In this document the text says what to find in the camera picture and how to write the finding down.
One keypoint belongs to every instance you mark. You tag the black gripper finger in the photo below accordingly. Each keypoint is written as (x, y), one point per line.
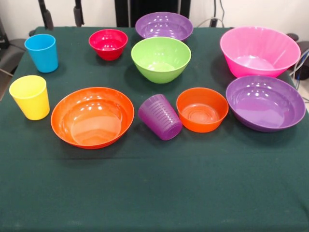
(48, 20)
(79, 15)

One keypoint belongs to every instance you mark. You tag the blue plastic cup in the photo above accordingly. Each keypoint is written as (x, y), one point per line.
(44, 60)

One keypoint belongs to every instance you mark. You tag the small red bowl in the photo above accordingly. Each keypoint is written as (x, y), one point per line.
(108, 49)

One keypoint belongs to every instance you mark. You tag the purple bowl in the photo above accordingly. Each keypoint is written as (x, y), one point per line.
(265, 108)
(164, 24)

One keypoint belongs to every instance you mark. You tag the green bowl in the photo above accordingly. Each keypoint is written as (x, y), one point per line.
(160, 70)

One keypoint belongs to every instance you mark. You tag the large orange bowl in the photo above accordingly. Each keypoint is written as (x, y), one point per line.
(91, 120)

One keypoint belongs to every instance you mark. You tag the purple plastic cup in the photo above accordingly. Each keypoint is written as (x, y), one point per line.
(159, 120)

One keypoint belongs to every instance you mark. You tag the small orange bowl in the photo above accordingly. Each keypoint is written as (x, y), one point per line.
(202, 120)

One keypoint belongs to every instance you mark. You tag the large pink bowl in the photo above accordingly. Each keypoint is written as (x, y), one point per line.
(258, 65)

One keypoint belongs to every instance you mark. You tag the black chair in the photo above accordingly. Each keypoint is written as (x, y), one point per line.
(10, 55)

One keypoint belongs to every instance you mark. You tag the yellow plastic cup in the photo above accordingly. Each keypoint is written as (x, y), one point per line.
(30, 106)

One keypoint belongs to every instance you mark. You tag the dark green table cloth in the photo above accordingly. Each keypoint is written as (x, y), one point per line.
(154, 181)

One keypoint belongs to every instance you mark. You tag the black equipment with knob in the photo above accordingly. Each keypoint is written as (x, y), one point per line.
(304, 47)

